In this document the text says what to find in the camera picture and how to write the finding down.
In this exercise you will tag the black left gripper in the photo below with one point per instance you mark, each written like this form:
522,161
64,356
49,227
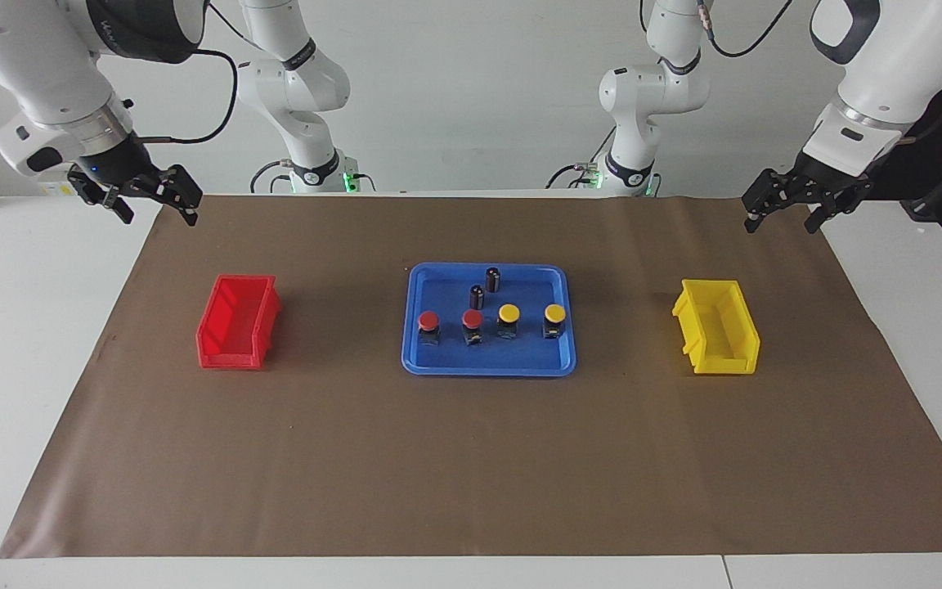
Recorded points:
831,182

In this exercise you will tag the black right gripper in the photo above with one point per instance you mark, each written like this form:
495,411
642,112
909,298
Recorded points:
119,168

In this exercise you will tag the yellow push button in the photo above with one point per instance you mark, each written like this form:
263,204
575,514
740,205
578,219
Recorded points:
509,313
554,313

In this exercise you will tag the red push button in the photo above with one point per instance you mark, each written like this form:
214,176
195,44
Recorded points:
428,321
473,319

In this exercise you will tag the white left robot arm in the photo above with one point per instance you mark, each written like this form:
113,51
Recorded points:
880,74

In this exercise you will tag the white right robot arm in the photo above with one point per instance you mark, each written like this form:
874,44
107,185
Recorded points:
46,65

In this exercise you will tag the red plastic bin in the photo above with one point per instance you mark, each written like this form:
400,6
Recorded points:
230,356

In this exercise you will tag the yellow plastic bin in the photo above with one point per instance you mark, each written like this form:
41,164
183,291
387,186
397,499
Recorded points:
724,364

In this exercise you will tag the blue plastic tray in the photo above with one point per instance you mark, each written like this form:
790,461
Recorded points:
536,356

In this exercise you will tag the black cylindrical capacitor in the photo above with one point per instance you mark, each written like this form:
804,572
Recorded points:
492,279
477,296

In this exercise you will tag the brown paper table mat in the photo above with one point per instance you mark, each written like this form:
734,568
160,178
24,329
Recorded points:
471,458

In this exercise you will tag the white wall socket box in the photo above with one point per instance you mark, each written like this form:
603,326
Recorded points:
54,189

